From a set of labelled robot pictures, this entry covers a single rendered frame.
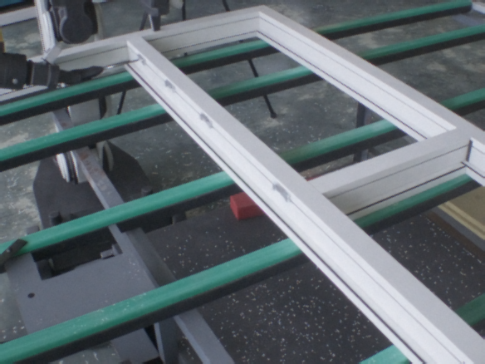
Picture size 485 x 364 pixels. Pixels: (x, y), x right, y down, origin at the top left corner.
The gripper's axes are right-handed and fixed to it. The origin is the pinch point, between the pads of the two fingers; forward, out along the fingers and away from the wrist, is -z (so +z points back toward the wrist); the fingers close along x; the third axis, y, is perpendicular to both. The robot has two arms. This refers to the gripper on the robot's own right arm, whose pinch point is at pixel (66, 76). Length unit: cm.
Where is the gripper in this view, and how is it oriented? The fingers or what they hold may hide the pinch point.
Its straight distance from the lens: 158.0
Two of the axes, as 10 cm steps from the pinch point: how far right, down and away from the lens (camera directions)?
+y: -1.7, 9.6, 2.0
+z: -8.6, -0.4, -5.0
